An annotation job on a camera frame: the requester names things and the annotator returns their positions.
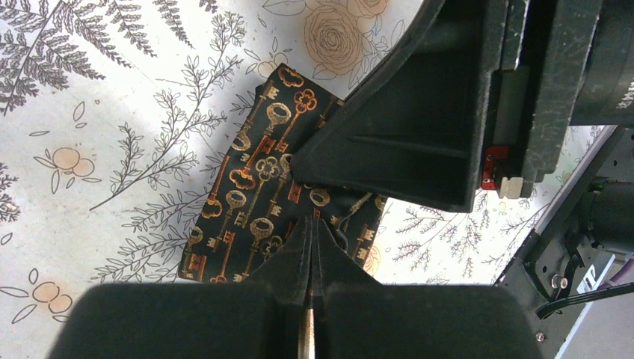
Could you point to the floral patterned tablecloth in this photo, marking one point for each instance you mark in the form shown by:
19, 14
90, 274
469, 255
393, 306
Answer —
122, 112

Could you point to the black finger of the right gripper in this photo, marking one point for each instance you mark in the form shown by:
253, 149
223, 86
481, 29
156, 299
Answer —
413, 129

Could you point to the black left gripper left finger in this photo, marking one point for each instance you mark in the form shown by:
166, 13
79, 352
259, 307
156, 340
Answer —
261, 317

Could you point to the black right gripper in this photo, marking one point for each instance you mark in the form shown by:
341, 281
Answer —
563, 63

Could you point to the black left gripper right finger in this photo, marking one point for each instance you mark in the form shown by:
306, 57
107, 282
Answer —
358, 317

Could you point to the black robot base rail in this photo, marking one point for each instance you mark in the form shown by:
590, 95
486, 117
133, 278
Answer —
569, 253

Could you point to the black gold patterned tie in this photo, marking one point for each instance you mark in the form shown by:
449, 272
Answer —
255, 202

